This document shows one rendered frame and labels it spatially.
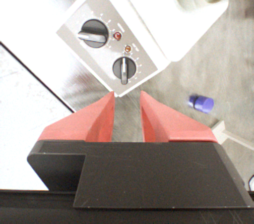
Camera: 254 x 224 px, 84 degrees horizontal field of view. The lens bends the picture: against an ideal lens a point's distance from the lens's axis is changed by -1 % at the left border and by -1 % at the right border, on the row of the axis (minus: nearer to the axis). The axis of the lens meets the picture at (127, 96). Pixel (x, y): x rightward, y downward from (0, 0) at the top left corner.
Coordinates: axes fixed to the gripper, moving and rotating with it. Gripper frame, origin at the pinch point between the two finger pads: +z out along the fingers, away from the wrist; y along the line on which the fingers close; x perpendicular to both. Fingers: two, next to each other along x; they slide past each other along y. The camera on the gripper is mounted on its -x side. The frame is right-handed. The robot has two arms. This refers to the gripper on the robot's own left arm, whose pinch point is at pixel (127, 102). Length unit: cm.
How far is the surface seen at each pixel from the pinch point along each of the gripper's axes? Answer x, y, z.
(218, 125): 21.9, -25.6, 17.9
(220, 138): 26.6, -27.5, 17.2
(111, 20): -5.3, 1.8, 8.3
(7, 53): -1.7, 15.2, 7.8
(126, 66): -0.5, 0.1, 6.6
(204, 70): 6.5, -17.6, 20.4
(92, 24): -4.9, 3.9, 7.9
